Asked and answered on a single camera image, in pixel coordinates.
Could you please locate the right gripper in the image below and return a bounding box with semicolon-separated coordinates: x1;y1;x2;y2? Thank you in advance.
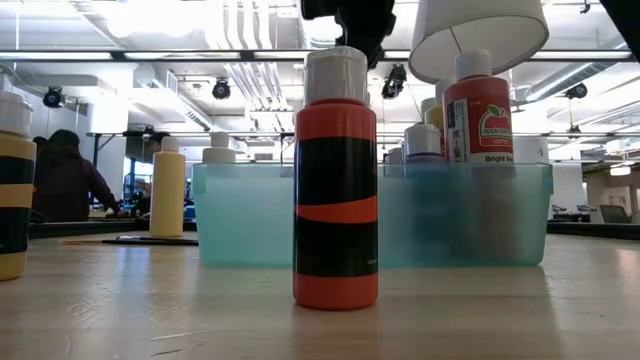
299;0;397;70

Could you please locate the small orange paint bottle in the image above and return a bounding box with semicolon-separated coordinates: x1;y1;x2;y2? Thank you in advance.
292;46;380;312

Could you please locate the small purple paint bottle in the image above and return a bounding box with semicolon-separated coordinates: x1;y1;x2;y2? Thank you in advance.
402;123;447;176

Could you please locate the large red paint bottle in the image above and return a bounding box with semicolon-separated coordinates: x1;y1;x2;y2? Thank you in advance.
442;48;516;261

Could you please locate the large white paint bottle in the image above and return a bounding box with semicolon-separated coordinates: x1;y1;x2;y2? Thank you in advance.
201;131;237;177

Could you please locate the small yellow paint bottle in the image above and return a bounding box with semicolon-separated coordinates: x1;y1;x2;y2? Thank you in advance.
0;89;37;283

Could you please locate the large light green paint bottle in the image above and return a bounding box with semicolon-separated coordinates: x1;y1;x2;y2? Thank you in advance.
419;97;437;126

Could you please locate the white shade table lamp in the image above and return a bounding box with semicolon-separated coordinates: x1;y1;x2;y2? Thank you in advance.
408;0;550;84

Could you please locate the white round column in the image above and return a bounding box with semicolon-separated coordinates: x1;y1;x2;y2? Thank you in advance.
513;137;551;165

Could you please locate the black overhead beam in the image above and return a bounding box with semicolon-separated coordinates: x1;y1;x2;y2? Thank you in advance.
0;48;636;64

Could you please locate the teal translucent plastic bin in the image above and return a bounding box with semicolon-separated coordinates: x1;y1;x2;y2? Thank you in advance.
192;162;555;269

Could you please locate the grey office chair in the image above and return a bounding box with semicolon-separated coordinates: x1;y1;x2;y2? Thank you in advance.
598;203;632;225

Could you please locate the black aluminium table frame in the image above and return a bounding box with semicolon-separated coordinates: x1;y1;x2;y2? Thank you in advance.
27;218;640;241

